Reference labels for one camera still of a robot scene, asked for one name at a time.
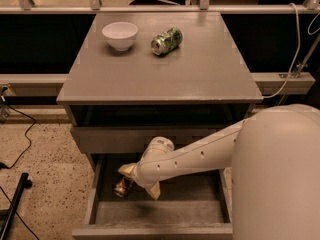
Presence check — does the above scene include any black floor cable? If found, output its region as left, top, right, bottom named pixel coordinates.
left=0, top=103, right=37, bottom=170

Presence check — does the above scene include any metal window rail frame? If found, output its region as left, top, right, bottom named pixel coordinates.
left=0, top=0, right=320, bottom=97

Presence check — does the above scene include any white ceramic bowl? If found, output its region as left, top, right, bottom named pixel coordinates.
left=102, top=22, right=138, bottom=51

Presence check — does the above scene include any open grey middle drawer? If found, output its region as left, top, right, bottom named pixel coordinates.
left=72, top=154, right=233, bottom=240

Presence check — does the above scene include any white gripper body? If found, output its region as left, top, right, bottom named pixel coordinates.
left=131, top=137, right=174, bottom=188

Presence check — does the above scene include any closed grey top drawer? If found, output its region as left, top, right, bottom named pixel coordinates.
left=71, top=127, right=229, bottom=154

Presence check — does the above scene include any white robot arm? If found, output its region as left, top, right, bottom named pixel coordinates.
left=119, top=104, right=320, bottom=240

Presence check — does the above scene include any black stand leg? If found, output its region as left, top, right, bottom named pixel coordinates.
left=0, top=173, right=32, bottom=240

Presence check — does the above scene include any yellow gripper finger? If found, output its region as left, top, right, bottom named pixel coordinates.
left=146, top=182, right=161, bottom=200
left=118, top=163, right=136, bottom=177

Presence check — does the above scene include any white cable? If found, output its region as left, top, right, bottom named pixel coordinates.
left=262, top=2, right=302, bottom=100

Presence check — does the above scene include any grey wooden drawer cabinet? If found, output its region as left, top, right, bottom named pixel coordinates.
left=55, top=11, right=264, bottom=172

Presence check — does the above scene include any green soda can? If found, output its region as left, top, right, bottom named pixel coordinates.
left=151, top=27, right=183, bottom=56

